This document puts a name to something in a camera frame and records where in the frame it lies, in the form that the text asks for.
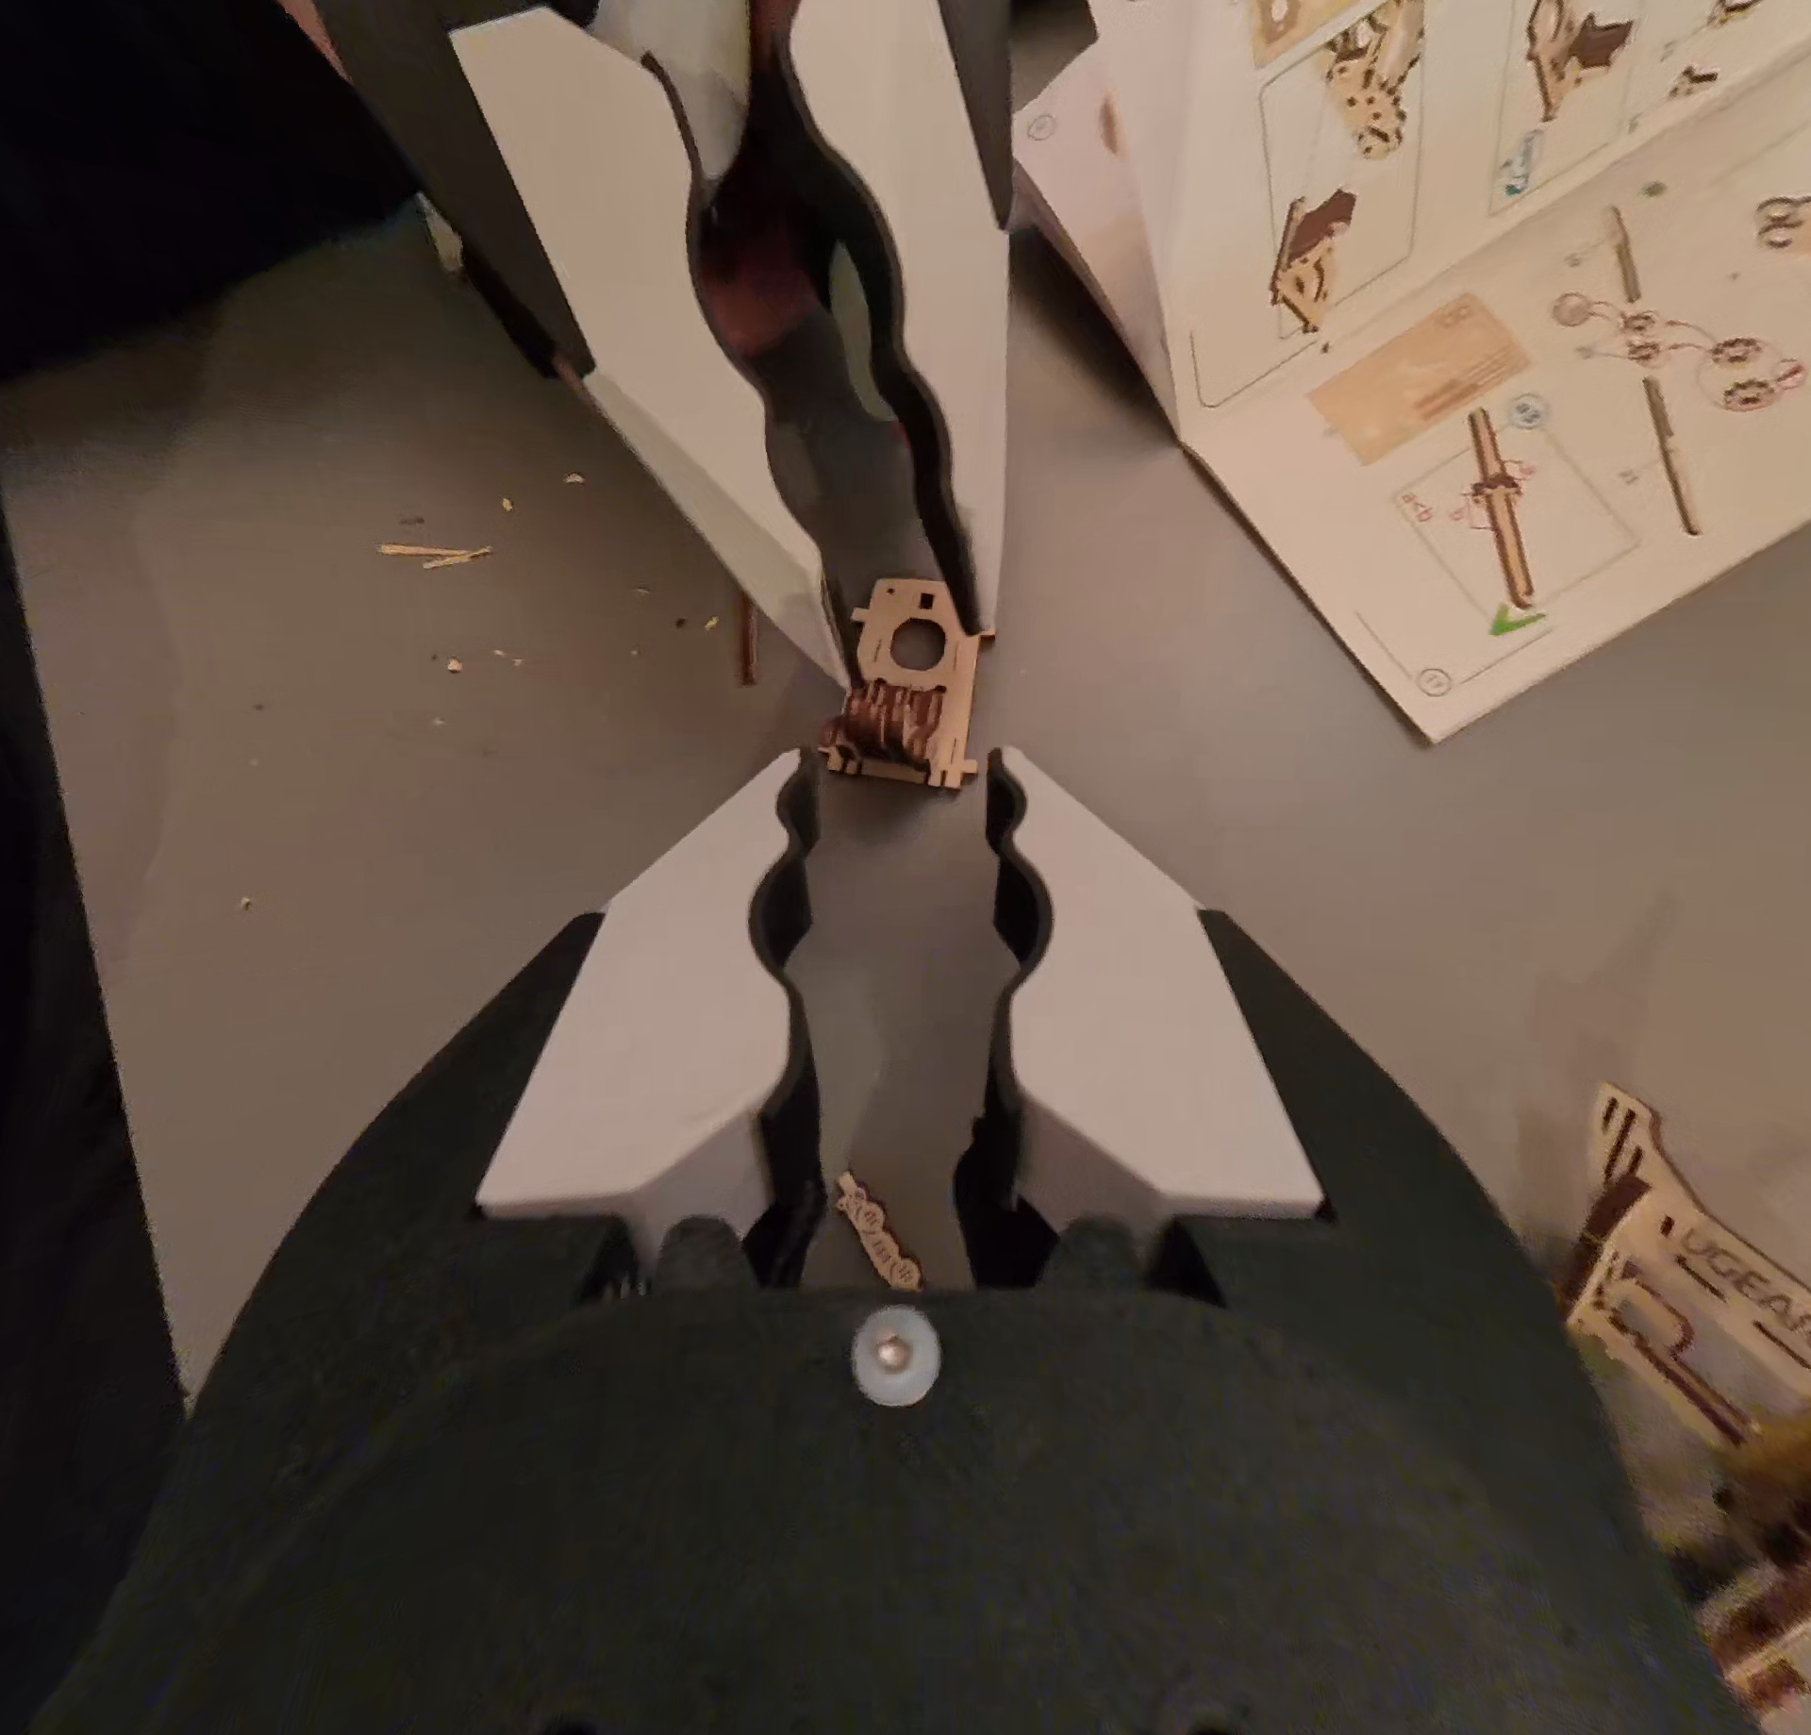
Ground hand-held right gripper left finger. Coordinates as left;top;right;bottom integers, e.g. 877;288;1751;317
473;750;824;1282

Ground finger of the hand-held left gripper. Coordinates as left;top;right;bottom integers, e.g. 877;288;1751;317
452;6;862;691
791;0;1014;636

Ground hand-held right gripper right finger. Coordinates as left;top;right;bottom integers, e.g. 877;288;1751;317
957;750;1335;1287

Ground small wooden gear assembly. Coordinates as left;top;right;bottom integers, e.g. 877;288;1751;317
818;578;999;790

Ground pale wooden model stand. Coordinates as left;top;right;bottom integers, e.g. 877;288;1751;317
1554;1083;1811;1455

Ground small engraved wooden part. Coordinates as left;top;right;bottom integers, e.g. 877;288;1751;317
833;1169;924;1294

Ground paper instruction booklet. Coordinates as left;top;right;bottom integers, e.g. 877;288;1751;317
1010;0;1811;747

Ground person's dark clothing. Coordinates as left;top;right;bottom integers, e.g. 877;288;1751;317
0;0;426;1735

